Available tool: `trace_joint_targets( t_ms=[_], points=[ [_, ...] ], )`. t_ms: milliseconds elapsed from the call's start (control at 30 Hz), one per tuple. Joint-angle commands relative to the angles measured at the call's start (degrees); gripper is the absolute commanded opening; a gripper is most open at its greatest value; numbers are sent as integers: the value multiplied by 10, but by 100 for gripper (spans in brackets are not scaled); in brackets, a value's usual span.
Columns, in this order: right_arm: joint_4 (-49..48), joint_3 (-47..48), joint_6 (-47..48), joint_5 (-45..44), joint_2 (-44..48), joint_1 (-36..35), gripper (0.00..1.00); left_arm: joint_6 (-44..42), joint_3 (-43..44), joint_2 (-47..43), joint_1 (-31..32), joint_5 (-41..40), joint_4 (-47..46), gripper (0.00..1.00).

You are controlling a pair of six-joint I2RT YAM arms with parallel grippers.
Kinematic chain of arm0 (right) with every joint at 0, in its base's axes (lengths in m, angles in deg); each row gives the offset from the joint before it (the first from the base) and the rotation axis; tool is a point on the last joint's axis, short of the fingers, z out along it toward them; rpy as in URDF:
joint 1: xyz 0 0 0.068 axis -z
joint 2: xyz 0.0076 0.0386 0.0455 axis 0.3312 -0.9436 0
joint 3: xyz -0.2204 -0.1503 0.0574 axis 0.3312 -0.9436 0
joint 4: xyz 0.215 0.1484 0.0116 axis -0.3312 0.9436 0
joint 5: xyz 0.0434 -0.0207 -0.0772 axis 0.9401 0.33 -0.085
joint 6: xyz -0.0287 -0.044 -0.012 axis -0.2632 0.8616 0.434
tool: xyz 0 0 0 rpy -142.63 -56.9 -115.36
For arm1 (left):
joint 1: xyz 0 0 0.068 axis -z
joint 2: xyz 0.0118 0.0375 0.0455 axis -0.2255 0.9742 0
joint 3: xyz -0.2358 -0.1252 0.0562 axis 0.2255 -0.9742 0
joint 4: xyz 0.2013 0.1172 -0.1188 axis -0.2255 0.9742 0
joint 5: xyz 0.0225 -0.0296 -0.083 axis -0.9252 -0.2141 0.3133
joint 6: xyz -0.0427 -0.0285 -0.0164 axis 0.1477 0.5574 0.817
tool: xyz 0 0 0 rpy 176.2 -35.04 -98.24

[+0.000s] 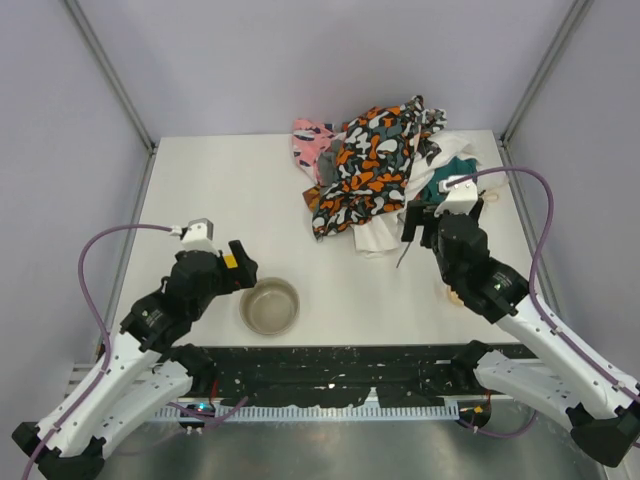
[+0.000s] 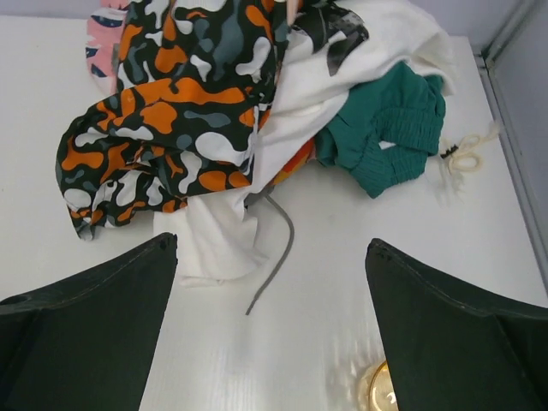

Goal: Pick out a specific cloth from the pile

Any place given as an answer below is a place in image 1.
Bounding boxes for aluminium frame post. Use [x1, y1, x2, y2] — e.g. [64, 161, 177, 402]
[61, 0, 156, 154]
[499, 0, 594, 148]

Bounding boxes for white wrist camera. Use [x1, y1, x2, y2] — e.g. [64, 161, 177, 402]
[169, 218, 218, 255]
[434, 175, 479, 217]

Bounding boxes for right aluminium frame post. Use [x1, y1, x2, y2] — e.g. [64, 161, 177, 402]
[499, 0, 594, 148]

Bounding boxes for orange black patterned cloth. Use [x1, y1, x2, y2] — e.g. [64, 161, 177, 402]
[311, 95, 448, 241]

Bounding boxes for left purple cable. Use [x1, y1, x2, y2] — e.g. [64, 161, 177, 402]
[19, 223, 251, 480]

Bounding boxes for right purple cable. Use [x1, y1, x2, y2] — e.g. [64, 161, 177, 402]
[449, 166, 640, 441]

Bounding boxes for teal green cloth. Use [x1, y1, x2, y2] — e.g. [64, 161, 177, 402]
[417, 155, 479, 204]

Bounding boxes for left aluminium frame post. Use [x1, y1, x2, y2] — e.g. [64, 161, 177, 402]
[61, 0, 156, 154]

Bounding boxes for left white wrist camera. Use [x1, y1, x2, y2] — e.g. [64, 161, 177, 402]
[169, 218, 218, 255]

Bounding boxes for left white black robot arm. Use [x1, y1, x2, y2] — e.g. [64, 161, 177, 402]
[12, 240, 258, 479]

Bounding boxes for slotted cable duct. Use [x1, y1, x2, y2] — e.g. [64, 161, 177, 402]
[149, 403, 460, 422]

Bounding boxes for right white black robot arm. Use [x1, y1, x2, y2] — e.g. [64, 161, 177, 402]
[402, 200, 639, 468]

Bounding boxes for purple cable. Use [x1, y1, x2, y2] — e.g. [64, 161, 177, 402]
[19, 223, 251, 480]
[449, 166, 640, 441]

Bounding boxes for grey metal bowl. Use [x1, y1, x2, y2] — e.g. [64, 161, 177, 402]
[239, 277, 300, 336]

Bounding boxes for grey cloth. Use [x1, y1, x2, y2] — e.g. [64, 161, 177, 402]
[316, 150, 339, 187]

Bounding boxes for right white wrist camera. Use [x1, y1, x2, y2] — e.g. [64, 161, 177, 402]
[434, 175, 479, 217]

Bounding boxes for pink patterned cloth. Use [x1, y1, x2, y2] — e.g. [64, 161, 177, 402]
[291, 118, 336, 183]

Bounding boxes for orange transparent plastic cup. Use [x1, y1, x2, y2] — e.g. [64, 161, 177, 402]
[446, 286, 464, 307]

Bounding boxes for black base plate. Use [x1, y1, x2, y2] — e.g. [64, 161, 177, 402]
[188, 345, 487, 408]

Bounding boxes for yellow toy block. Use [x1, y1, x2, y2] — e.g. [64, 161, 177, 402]
[224, 254, 238, 269]

